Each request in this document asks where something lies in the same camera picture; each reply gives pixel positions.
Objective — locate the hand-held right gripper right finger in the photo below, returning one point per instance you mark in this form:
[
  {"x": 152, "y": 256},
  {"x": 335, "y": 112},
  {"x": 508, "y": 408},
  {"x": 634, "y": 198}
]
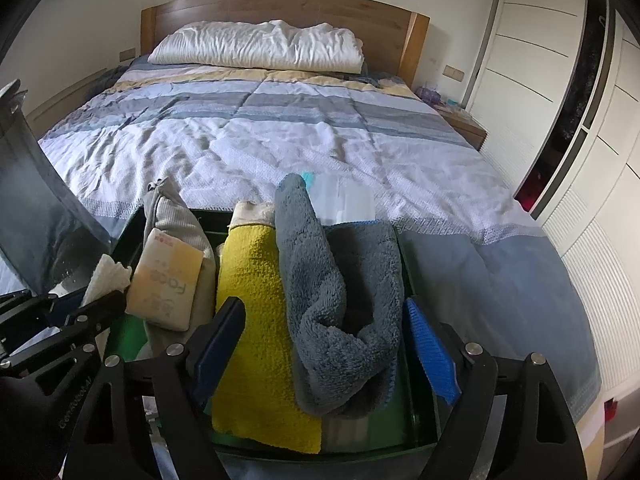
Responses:
[{"x": 430, "y": 345}]

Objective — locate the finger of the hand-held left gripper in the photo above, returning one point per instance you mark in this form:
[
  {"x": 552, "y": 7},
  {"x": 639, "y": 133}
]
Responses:
[
  {"x": 65, "y": 305},
  {"x": 95, "y": 310}
]

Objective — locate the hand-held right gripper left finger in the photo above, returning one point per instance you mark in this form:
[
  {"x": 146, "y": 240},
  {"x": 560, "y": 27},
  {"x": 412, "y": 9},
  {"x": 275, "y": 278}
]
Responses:
[{"x": 220, "y": 345}]

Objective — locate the white cloth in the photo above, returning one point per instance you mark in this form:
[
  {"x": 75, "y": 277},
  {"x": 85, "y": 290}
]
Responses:
[{"x": 107, "y": 275}]

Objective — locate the green tray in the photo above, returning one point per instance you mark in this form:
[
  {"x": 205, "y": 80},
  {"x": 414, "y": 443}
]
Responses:
[{"x": 125, "y": 340}]

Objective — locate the yellow towel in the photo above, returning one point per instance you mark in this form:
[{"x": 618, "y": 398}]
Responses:
[{"x": 255, "y": 285}]

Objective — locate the tissue pack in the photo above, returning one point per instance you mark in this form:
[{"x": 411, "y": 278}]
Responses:
[{"x": 165, "y": 280}]

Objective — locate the grey plush towel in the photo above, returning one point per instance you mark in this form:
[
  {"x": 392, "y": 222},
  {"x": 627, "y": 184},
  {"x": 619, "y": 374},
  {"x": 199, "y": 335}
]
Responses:
[{"x": 330, "y": 285}]

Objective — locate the grey fabric pouch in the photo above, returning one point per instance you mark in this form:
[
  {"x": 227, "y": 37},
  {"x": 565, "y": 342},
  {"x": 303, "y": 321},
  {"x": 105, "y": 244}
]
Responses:
[{"x": 175, "y": 220}]

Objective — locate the clear zip bag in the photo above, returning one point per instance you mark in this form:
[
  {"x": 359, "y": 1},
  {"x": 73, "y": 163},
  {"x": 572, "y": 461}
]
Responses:
[{"x": 345, "y": 200}]

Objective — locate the grey glass pitcher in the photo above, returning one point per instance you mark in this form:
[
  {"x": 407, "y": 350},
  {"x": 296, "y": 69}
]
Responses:
[{"x": 40, "y": 200}]

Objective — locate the red cloth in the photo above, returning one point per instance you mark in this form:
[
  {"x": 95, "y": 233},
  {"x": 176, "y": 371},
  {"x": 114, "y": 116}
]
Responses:
[{"x": 530, "y": 195}]

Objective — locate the red object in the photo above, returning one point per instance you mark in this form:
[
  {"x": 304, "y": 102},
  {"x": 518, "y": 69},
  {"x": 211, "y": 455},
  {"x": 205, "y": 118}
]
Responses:
[{"x": 611, "y": 407}]

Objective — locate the white radiator cover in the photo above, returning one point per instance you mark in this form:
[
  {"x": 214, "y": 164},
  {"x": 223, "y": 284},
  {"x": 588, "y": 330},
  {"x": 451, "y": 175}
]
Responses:
[{"x": 65, "y": 100}]

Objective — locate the wooden nightstand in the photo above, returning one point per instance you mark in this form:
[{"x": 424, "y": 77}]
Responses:
[{"x": 467, "y": 130}]

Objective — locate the white wardrobe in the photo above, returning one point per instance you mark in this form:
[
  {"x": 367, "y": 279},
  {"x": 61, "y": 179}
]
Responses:
[{"x": 615, "y": 210}]

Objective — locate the striped quilt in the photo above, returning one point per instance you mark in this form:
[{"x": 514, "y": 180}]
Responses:
[{"x": 325, "y": 135}]

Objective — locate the white pillow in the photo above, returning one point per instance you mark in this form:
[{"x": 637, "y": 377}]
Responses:
[{"x": 250, "y": 45}]

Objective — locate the wooden bed headboard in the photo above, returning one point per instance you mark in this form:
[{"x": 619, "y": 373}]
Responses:
[{"x": 280, "y": 7}]

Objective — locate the wall switch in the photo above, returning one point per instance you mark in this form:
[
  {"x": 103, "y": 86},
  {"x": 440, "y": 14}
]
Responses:
[
  {"x": 127, "y": 54},
  {"x": 454, "y": 72}
]

